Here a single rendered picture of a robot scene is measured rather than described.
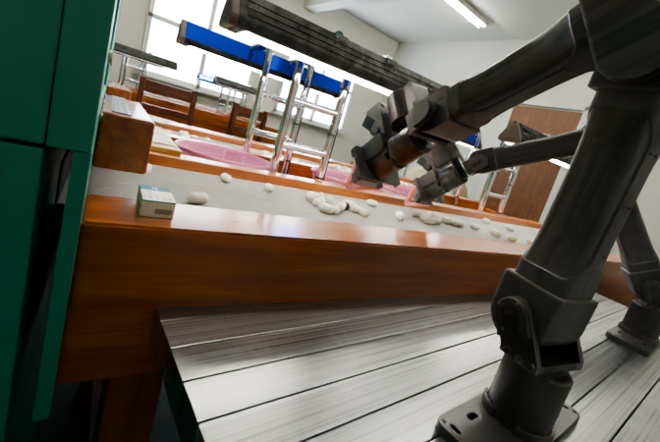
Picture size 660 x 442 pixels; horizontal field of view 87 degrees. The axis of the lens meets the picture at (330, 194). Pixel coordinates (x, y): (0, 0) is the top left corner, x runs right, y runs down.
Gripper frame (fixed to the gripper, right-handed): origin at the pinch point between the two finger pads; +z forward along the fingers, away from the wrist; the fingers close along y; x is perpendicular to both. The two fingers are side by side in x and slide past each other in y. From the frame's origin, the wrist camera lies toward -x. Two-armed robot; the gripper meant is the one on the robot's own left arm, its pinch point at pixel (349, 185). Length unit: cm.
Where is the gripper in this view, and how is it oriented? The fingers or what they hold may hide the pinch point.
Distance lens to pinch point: 72.2
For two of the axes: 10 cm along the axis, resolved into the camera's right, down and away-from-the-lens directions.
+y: -8.2, -1.4, -5.6
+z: -5.6, 3.9, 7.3
